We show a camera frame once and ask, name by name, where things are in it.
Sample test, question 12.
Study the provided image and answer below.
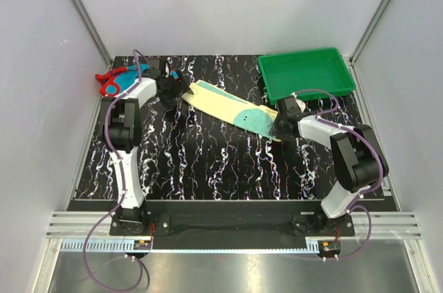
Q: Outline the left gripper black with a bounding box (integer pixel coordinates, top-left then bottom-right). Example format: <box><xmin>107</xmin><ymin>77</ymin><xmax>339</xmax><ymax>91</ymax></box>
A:
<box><xmin>159</xmin><ymin>70</ymin><xmax>192</xmax><ymax>107</ymax></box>

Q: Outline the teal and yellow towel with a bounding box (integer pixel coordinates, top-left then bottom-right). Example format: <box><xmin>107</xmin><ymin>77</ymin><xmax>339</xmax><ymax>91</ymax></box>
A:
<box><xmin>182</xmin><ymin>80</ymin><xmax>280</xmax><ymax>141</ymax></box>

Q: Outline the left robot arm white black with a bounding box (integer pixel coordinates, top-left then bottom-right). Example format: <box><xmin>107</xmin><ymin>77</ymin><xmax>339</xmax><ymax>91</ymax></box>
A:
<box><xmin>95</xmin><ymin>57</ymin><xmax>192</xmax><ymax>235</ymax></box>

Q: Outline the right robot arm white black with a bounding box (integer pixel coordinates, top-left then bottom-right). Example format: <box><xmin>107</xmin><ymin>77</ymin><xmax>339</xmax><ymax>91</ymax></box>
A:
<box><xmin>271</xmin><ymin>95</ymin><xmax>389</xmax><ymax>235</ymax></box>

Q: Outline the green plastic tray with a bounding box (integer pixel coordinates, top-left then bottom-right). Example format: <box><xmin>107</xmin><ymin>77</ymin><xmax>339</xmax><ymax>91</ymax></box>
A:
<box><xmin>258</xmin><ymin>48</ymin><xmax>356</xmax><ymax>105</ymax></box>

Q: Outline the red and blue towel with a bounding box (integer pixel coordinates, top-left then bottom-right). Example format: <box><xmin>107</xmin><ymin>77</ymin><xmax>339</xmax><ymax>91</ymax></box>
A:
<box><xmin>95</xmin><ymin>65</ymin><xmax>139</xmax><ymax>97</ymax></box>

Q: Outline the black marble pattern mat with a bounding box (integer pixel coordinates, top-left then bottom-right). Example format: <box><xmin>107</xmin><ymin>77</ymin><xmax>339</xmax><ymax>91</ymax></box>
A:
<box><xmin>65</xmin><ymin>54</ymin><xmax>402</xmax><ymax>213</ymax></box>

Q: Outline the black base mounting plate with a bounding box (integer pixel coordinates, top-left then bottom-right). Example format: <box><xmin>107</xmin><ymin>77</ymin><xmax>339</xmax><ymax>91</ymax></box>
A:
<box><xmin>110</xmin><ymin>200</ymin><xmax>354</xmax><ymax>238</ymax></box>

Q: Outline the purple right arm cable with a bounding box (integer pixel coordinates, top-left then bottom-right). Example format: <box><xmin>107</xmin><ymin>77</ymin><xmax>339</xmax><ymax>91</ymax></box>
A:
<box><xmin>290</xmin><ymin>89</ymin><xmax>387</xmax><ymax>260</ymax></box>

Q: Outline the left aluminium frame post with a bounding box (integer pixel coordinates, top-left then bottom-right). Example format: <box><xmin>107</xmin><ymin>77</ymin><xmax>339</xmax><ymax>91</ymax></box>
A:
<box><xmin>70</xmin><ymin>0</ymin><xmax>114</xmax><ymax>66</ymax></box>

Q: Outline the aluminium frame post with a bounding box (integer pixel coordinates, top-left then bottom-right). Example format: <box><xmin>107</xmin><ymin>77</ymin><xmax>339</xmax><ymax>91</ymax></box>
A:
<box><xmin>349</xmin><ymin>0</ymin><xmax>392</xmax><ymax>65</ymax></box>
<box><xmin>70</xmin><ymin>0</ymin><xmax>114</xmax><ymax>66</ymax></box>

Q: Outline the slotted cable duct rail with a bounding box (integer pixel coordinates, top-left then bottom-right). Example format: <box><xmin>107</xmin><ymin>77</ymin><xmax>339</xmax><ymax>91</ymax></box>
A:
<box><xmin>60</xmin><ymin>238</ymin><xmax>319</xmax><ymax>254</ymax></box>

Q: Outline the right aluminium frame post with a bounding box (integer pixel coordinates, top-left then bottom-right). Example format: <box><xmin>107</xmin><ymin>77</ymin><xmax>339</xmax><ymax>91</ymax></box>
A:
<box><xmin>349</xmin><ymin>0</ymin><xmax>392</xmax><ymax>65</ymax></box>

